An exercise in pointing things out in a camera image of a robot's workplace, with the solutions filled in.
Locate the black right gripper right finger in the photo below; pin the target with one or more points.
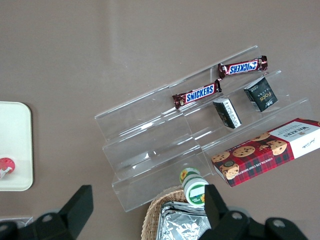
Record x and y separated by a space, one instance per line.
232 225

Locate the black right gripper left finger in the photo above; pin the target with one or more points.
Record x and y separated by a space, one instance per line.
67 215

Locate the foil-wrapped sandwich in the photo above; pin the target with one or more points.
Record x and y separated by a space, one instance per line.
180 223

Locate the woven wicker basket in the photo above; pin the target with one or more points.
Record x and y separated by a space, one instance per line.
151 217

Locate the cream plastic tray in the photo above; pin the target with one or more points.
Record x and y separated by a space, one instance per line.
15 140

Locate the small clear plastic piece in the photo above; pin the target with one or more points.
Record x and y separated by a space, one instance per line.
23 220

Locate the white bottle with sunflower label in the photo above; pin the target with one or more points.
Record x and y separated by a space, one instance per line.
193 187

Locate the red tartan Walkers cookie box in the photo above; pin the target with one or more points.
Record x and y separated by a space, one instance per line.
265 155

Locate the red and white wrapped snack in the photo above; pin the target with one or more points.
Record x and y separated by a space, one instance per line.
7 166

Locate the clear acrylic stepped riser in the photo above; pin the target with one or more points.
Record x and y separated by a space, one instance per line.
200 120
140 150

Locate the black box with white side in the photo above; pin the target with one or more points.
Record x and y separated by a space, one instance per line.
228 113

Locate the black box with gold print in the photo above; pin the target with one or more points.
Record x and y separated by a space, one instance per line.
263 96

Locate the Snickers chocolate bar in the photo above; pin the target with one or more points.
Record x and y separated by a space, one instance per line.
198 93
242 67

